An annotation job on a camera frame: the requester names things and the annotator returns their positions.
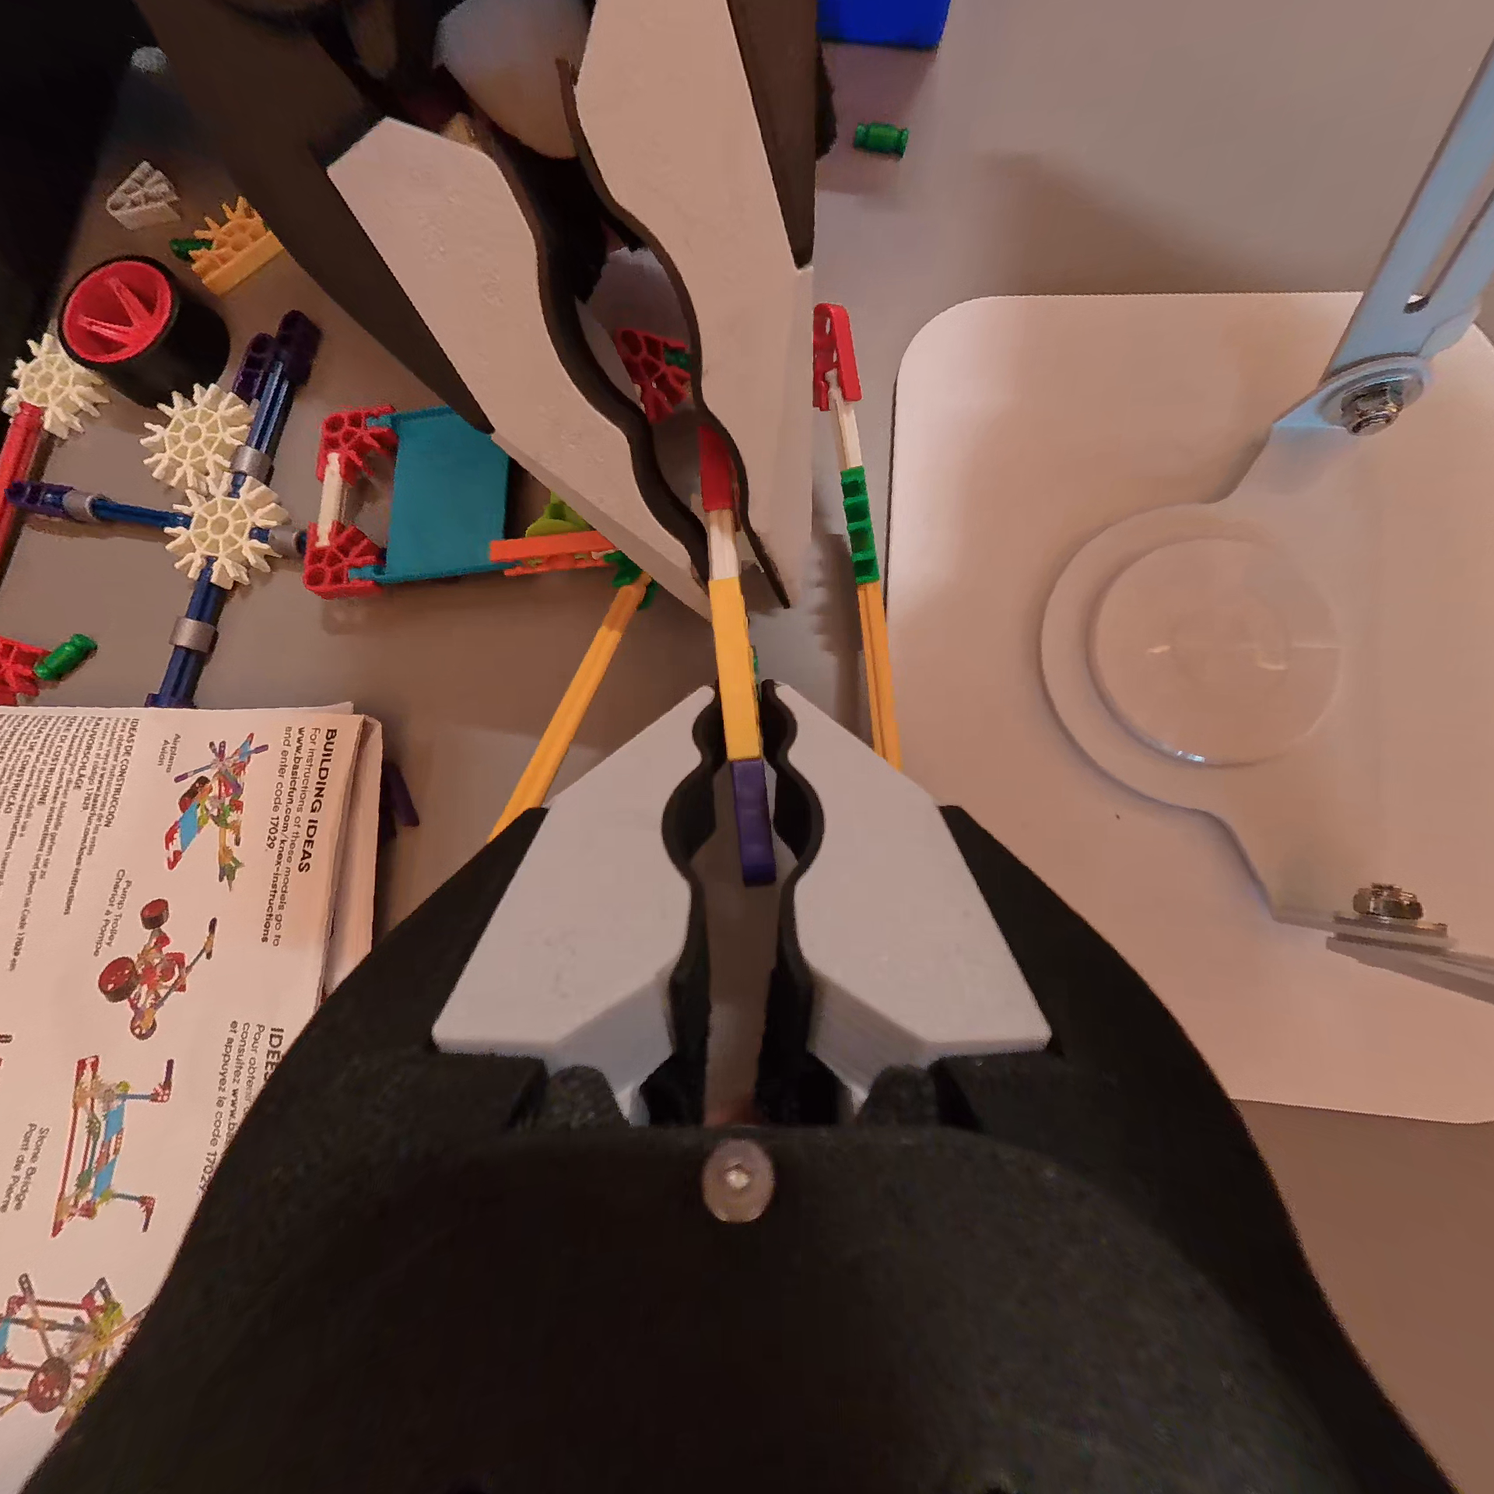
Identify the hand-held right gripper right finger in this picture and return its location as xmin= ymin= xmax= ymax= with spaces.
xmin=759 ymin=679 xmax=1053 ymax=1124

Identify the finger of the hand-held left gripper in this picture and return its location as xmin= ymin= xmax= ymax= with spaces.
xmin=327 ymin=114 xmax=713 ymax=623
xmin=558 ymin=0 xmax=818 ymax=610

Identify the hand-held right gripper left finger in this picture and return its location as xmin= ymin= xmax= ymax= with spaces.
xmin=428 ymin=685 xmax=718 ymax=1124

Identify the colourful construction toy model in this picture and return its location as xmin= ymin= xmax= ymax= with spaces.
xmin=304 ymin=304 xmax=905 ymax=889

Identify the yellow connector with green rods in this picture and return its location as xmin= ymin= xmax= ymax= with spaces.
xmin=169 ymin=196 xmax=284 ymax=293

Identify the white toy booklet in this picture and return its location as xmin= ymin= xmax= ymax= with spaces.
xmin=320 ymin=715 xmax=384 ymax=994

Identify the blue plastic box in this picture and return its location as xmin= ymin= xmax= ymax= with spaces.
xmin=816 ymin=0 xmax=950 ymax=50

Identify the red wheel with black tyre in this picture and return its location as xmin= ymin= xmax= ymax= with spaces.
xmin=58 ymin=256 xmax=231 ymax=407

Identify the blue rod cross assembly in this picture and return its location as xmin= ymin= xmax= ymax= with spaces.
xmin=5 ymin=310 xmax=324 ymax=710

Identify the white book stand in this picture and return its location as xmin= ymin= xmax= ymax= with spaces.
xmin=887 ymin=36 xmax=1494 ymax=1128

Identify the illustrated toy leaflet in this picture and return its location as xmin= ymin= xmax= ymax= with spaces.
xmin=0 ymin=701 xmax=373 ymax=1450

